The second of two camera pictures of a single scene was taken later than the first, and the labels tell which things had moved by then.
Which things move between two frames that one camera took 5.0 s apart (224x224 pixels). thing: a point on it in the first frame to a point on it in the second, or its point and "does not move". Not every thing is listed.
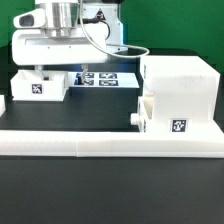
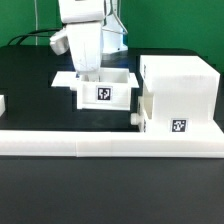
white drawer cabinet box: x=186 y=92 does not move
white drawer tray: x=29 y=85 to x=112 y=92
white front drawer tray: x=144 y=111 does not move
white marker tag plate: x=114 y=79 does not move
